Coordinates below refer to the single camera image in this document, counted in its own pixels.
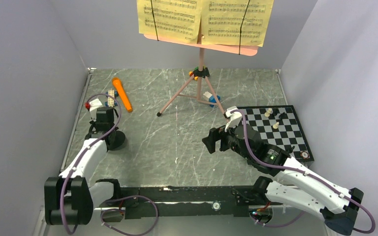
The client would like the colourful toy block vehicle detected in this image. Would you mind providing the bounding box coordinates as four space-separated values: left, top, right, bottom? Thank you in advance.
189 66 210 81

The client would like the yellow sheet music page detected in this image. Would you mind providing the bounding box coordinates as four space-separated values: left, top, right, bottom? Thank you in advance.
201 0 274 47
136 0 202 43

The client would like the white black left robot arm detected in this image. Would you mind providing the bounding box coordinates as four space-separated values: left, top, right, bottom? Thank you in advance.
44 107 126 226

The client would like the orange toy microphone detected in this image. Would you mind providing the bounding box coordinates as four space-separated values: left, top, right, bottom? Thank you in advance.
112 77 133 113

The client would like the yellow left sheet music page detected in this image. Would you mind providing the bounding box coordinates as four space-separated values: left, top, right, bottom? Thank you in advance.
136 0 202 43

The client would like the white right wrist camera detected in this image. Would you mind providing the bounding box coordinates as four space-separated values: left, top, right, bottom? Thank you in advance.
224 106 244 132

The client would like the white blue toy block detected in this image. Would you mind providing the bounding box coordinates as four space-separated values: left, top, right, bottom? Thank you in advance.
203 91 217 108

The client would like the black white chessboard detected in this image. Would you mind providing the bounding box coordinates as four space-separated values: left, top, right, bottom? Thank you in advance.
238 105 315 163

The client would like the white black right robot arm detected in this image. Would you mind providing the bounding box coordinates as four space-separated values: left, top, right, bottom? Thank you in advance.
202 125 364 236

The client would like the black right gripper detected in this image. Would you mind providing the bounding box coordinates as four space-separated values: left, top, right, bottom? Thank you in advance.
202 118 254 161

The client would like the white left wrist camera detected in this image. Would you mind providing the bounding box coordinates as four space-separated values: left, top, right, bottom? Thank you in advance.
85 98 104 112

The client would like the black chess piece near edge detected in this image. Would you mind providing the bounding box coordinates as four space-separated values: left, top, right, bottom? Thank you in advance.
286 146 296 153

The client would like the black microphone stand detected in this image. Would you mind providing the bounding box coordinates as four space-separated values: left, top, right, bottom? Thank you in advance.
105 130 126 150

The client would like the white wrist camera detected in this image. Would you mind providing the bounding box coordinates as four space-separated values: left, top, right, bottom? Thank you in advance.
85 98 104 112
224 106 244 132

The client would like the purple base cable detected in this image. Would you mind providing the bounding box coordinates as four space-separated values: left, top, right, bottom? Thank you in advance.
100 195 159 236
253 208 305 229

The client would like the white chess piece upper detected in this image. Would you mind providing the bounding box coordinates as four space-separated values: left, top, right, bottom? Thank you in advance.
264 108 273 118

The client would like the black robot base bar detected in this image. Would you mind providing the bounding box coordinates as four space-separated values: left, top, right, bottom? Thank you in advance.
100 186 271 219

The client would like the black chess piece left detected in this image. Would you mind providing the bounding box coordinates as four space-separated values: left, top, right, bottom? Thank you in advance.
270 108 279 118

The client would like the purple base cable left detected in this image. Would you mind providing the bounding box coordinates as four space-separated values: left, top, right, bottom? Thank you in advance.
100 195 159 236

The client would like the pink music stand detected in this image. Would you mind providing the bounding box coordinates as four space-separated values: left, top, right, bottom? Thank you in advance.
144 34 259 117

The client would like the yellow right sheet music page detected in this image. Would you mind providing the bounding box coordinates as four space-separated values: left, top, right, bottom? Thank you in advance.
201 0 274 47

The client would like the round chessboard emblem sticker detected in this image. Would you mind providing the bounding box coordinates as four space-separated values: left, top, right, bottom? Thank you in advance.
300 151 310 159

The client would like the white blue toy car chassis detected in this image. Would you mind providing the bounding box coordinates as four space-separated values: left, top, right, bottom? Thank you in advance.
105 89 119 107

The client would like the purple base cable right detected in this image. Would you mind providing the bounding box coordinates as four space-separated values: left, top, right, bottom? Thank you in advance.
253 208 305 229

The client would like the black chess piece right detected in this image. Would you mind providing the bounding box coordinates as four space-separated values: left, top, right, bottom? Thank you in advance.
279 112 288 119

